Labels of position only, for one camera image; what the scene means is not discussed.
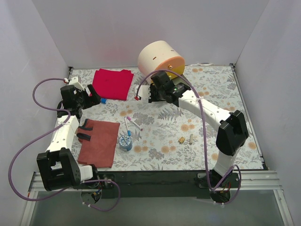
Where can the aluminium frame rail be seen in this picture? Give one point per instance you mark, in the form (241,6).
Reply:
(163,198)

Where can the red folded cloth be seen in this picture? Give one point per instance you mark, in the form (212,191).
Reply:
(112,85)

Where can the blue cap white marker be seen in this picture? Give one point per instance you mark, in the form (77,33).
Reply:
(127,127)

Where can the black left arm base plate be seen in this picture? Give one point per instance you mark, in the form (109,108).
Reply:
(93,182)

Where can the blue patterned tape roll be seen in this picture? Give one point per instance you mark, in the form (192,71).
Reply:
(125,143)

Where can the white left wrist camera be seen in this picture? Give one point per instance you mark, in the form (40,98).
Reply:
(75,81)

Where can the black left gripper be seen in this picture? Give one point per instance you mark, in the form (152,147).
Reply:
(87,96)

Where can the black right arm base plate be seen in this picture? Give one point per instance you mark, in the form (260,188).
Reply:
(231,180)

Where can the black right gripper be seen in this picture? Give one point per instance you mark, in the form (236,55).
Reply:
(152,92)

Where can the floral patterned table mat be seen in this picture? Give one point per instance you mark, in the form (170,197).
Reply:
(157,146)

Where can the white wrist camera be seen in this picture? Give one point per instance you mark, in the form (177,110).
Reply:
(75,81)
(142,92)

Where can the rust brown folded garment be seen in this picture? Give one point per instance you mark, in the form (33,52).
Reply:
(98,142)

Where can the purple cap white marker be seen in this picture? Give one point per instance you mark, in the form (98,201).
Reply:
(134,123)

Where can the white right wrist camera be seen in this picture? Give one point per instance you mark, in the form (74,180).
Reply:
(142,92)

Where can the small brass sharpener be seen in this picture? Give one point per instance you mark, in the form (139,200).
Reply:
(181,140)

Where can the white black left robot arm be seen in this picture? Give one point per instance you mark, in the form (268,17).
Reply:
(57,166)

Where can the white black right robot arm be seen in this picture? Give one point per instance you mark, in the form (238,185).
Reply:
(231,128)

